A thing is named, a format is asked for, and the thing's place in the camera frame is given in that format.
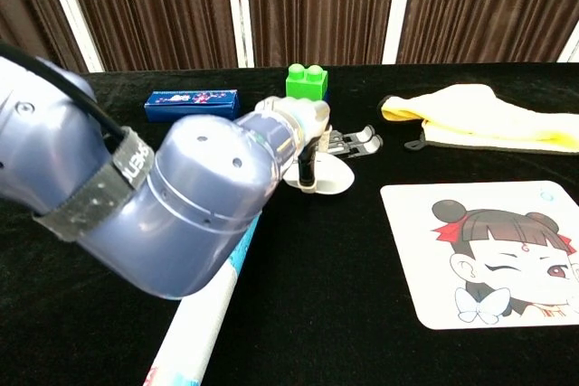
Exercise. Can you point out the yellow cleaning cloth mitt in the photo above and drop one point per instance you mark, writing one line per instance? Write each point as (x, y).
(475, 115)

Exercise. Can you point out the white frame post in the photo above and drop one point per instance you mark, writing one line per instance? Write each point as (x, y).
(240, 11)
(399, 6)
(70, 6)
(571, 49)

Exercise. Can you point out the cartoon girl mouse pad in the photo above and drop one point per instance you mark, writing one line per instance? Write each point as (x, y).
(434, 277)

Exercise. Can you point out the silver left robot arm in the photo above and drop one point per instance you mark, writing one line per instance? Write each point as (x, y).
(203, 205)

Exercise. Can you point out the black folding laptop stand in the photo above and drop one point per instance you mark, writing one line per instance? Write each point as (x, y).
(362, 142)

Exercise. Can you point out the white blue tube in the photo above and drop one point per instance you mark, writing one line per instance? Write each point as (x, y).
(199, 336)

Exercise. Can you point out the blue rectangular printed box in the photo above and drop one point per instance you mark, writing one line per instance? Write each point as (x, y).
(190, 108)

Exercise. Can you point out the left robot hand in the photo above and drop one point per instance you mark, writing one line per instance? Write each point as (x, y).
(316, 117)

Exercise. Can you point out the black velvet tablecloth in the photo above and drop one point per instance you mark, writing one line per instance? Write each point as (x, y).
(316, 268)

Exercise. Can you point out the brown curtain panel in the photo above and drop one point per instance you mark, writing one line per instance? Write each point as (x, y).
(488, 6)
(149, 11)
(316, 6)
(22, 6)

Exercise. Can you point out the white computer mouse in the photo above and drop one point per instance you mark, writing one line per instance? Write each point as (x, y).
(332, 176)

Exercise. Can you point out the green and blue building block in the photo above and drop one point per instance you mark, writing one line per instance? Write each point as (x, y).
(305, 83)

